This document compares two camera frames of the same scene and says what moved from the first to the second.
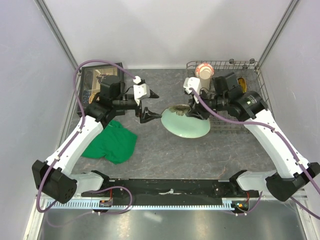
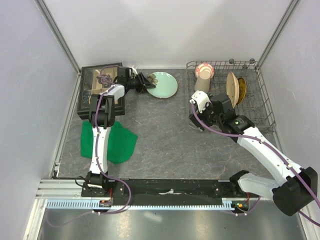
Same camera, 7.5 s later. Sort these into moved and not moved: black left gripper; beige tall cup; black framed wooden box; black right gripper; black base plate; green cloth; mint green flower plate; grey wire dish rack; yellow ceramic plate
Moved: mint green flower plate; black left gripper; black right gripper
Not moved: black base plate; black framed wooden box; grey wire dish rack; beige tall cup; yellow ceramic plate; green cloth
